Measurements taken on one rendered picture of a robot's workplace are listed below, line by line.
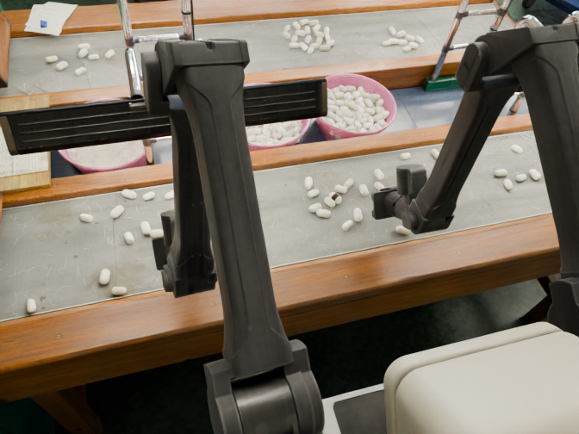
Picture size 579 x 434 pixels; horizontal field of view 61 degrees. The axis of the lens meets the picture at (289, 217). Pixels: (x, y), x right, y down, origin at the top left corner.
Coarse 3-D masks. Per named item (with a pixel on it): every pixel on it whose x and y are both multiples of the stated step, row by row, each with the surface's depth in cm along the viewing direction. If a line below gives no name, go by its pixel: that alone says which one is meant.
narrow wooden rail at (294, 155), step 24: (504, 120) 154; (528, 120) 155; (312, 144) 139; (336, 144) 140; (360, 144) 141; (384, 144) 142; (408, 144) 144; (432, 144) 147; (144, 168) 128; (168, 168) 129; (264, 168) 134; (24, 192) 120; (48, 192) 121; (72, 192) 122; (96, 192) 124
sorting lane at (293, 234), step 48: (528, 144) 152; (144, 192) 127; (288, 192) 131; (336, 192) 133; (480, 192) 138; (528, 192) 140; (0, 240) 114; (48, 240) 116; (96, 240) 117; (144, 240) 118; (288, 240) 123; (336, 240) 124; (384, 240) 125; (0, 288) 108; (48, 288) 109; (96, 288) 110; (144, 288) 111
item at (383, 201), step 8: (376, 192) 114; (384, 192) 114; (392, 192) 114; (376, 200) 114; (384, 200) 114; (392, 200) 111; (376, 208) 115; (384, 208) 115; (392, 208) 110; (376, 216) 115; (384, 216) 116; (392, 216) 116
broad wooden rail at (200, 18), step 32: (192, 0) 174; (224, 0) 176; (256, 0) 178; (288, 0) 180; (320, 0) 182; (352, 0) 184; (384, 0) 187; (416, 0) 189; (448, 0) 191; (480, 0) 195; (32, 32) 156; (64, 32) 159
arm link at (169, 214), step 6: (168, 210) 89; (162, 216) 86; (168, 216) 85; (162, 222) 86; (168, 222) 85; (174, 222) 84; (168, 228) 85; (174, 228) 84; (168, 234) 86; (168, 240) 86; (168, 246) 87; (162, 270) 82; (168, 270) 82; (162, 276) 82; (168, 276) 80; (216, 276) 83; (168, 282) 80; (168, 288) 80
